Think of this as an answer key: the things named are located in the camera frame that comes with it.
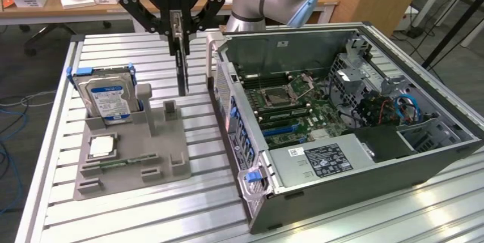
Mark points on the grey disk bay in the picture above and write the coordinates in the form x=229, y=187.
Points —
x=427, y=138

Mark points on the CPU socket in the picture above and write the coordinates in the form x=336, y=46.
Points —
x=277, y=97

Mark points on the grey plastic parts rack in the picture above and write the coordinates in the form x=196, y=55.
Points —
x=128, y=141

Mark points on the blue expansion slot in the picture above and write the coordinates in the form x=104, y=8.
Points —
x=281, y=130

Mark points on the loose green RAM stick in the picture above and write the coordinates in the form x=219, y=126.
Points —
x=113, y=165

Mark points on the green motherboard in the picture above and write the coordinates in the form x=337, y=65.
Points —
x=321, y=112

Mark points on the graphics card with metal bracket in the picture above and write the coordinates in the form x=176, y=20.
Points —
x=183, y=78

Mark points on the orange box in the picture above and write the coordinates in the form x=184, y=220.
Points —
x=5, y=2

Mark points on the grey power supply unit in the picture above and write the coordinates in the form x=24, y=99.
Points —
x=291, y=169

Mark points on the silver CPU chip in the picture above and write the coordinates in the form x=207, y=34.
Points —
x=101, y=146

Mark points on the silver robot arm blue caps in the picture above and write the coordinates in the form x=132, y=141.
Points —
x=249, y=5

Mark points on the grey metal drive cage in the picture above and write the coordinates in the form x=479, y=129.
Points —
x=348, y=81

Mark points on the blue case latch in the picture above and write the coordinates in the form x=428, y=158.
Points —
x=252, y=176

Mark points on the hard disk with blue caddy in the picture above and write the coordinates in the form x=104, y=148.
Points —
x=109, y=98

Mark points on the silver chipset heatsink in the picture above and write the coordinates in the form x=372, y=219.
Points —
x=323, y=134

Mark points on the metal socket cover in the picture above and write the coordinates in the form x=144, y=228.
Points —
x=303, y=85

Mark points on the open dark grey PC case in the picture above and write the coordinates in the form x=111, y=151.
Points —
x=340, y=206

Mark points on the white table frame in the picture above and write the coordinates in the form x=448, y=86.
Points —
x=416, y=17

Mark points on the black slanted pole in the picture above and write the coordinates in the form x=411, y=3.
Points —
x=453, y=34

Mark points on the black office chair base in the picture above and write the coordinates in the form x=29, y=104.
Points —
x=52, y=31

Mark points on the black power brick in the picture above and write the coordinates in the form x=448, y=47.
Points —
x=416, y=32

